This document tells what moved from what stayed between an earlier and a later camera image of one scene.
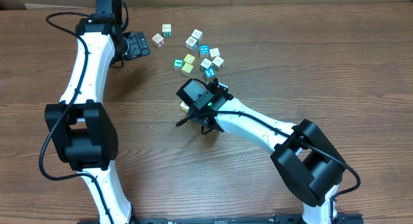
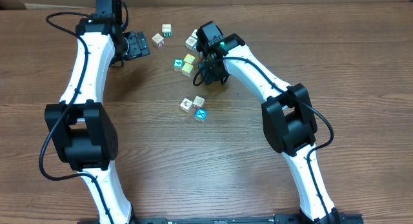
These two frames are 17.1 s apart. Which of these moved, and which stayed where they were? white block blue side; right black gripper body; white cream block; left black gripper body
Moved: right black gripper body
Stayed: left black gripper body; white block blue side; white cream block
